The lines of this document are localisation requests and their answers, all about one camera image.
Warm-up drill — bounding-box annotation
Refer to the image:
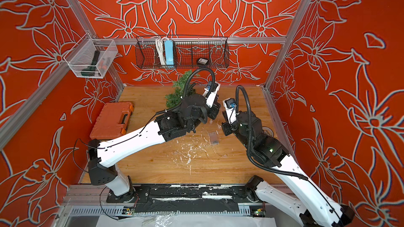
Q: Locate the small green christmas tree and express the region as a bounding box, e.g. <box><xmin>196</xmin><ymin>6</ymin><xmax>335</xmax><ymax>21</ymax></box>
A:
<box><xmin>165</xmin><ymin>70</ymin><xmax>193</xmax><ymax>109</ymax></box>

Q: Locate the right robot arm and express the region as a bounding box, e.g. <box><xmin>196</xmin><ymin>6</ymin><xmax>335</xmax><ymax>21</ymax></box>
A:
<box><xmin>222</xmin><ymin>85</ymin><xmax>355</xmax><ymax>227</ymax></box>

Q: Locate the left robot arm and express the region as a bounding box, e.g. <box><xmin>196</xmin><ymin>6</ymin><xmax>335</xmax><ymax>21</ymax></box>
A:
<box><xmin>86</xmin><ymin>67</ymin><xmax>221</xmax><ymax>202</ymax></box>

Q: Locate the tape roll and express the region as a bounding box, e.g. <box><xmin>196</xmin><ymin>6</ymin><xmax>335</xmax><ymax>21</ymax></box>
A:
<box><xmin>263</xmin><ymin>127</ymin><xmax>274</xmax><ymax>137</ymax></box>

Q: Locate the black tape measure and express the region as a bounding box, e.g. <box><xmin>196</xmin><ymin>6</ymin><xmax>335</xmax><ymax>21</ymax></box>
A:
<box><xmin>196</xmin><ymin>58</ymin><xmax>209</xmax><ymax>66</ymax></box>

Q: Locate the blue power strip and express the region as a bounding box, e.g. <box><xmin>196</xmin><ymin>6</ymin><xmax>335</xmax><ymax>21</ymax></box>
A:
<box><xmin>164</xmin><ymin>40</ymin><xmax>174</xmax><ymax>67</ymax></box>

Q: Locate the orange tool case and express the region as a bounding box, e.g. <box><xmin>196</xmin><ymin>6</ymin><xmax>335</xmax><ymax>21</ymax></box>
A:
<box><xmin>89</xmin><ymin>102</ymin><xmax>134</xmax><ymax>140</ymax></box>

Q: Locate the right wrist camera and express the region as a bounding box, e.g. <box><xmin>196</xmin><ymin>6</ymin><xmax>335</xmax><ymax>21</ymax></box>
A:
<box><xmin>223</xmin><ymin>98</ymin><xmax>237</xmax><ymax>124</ymax></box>

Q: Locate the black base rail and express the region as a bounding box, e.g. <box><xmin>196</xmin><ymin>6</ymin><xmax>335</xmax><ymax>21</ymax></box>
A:
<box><xmin>100</xmin><ymin>184</ymin><xmax>267</xmax><ymax>218</ymax></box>

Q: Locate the black wire basket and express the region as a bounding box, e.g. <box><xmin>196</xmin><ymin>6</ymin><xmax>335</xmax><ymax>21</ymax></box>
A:
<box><xmin>135</xmin><ymin>35</ymin><xmax>230</xmax><ymax>69</ymax></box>

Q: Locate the white power cord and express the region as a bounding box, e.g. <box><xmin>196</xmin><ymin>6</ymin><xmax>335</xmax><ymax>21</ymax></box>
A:
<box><xmin>155</xmin><ymin>37</ymin><xmax>167</xmax><ymax>66</ymax></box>

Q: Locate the orange handled tool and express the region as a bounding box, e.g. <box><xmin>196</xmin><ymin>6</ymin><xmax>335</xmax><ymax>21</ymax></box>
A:
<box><xmin>98</xmin><ymin>58</ymin><xmax>112</xmax><ymax>73</ymax></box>

